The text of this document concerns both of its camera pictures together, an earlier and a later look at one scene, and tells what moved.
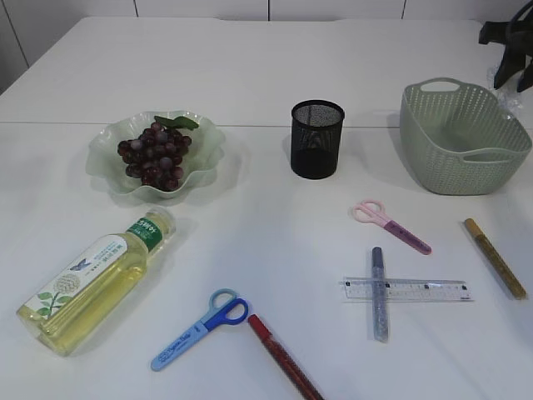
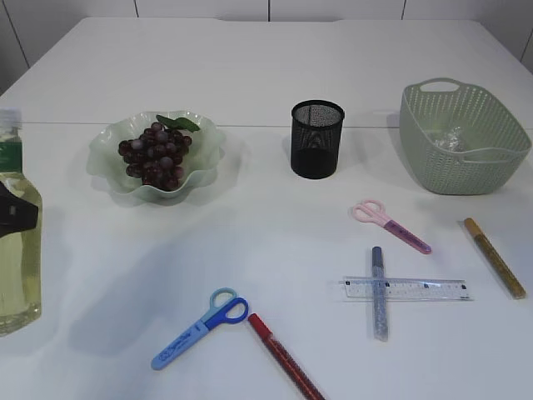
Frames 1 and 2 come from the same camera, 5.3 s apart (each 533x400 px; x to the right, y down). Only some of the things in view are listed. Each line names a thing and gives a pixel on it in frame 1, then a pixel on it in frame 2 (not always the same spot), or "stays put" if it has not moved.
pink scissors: [373, 211] stays put
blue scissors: [226, 306] stays put
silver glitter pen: [379, 297] stays put
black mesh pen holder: [316, 138] stays put
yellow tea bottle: [85, 290] → [21, 255]
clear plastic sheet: [507, 92] → [453, 141]
